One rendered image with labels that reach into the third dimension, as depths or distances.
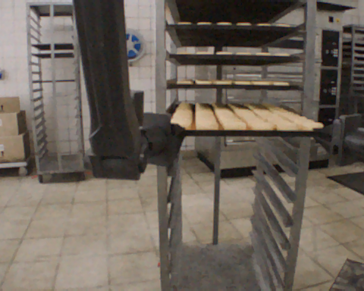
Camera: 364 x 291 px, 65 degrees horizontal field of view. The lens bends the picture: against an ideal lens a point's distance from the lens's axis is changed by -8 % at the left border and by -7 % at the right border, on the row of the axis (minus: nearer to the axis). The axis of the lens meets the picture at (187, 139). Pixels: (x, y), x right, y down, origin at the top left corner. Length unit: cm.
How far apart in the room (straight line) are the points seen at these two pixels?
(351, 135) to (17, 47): 382
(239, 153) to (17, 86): 272
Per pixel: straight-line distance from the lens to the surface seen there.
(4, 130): 375
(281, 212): 119
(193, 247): 178
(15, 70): 408
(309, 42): 99
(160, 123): 58
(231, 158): 327
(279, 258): 125
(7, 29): 414
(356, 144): 64
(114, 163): 44
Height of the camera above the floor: 108
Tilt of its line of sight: 12 degrees down
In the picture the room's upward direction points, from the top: straight up
